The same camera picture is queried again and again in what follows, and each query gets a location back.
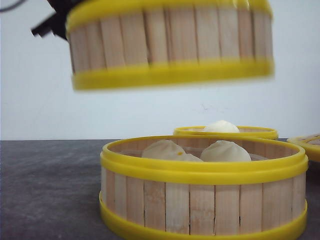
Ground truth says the woven bamboo steamer lid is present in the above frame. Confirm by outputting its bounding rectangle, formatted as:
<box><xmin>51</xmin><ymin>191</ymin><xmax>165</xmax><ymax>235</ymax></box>
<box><xmin>287</xmin><ymin>133</ymin><xmax>320</xmax><ymax>162</ymax></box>

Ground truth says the white bun right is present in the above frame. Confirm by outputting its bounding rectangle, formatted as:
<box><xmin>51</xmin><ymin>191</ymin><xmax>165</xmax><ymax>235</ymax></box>
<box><xmin>200</xmin><ymin>140</ymin><xmax>252</xmax><ymax>162</ymax></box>

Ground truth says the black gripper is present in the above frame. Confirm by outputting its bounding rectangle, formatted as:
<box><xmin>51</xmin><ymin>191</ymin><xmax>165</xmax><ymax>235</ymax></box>
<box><xmin>31</xmin><ymin>0</ymin><xmax>78</xmax><ymax>40</ymax></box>

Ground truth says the bamboo steamer tray one bun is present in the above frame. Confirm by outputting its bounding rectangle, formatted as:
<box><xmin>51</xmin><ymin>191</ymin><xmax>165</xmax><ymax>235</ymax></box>
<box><xmin>173</xmin><ymin>126</ymin><xmax>279</xmax><ymax>140</ymax></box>

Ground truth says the white bun left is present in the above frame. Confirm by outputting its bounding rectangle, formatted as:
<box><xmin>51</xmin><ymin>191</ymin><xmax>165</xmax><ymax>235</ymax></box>
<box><xmin>141</xmin><ymin>139</ymin><xmax>203</xmax><ymax>162</ymax></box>

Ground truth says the bamboo steamer bottom tray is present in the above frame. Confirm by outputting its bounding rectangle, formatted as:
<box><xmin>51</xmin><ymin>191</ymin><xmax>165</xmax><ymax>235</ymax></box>
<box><xmin>99</xmin><ymin>135</ymin><xmax>309</xmax><ymax>240</ymax></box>

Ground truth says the white steamed bun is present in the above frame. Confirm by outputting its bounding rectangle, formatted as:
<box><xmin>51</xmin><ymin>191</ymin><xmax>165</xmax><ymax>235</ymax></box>
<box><xmin>203</xmin><ymin>120</ymin><xmax>240</xmax><ymax>133</ymax></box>

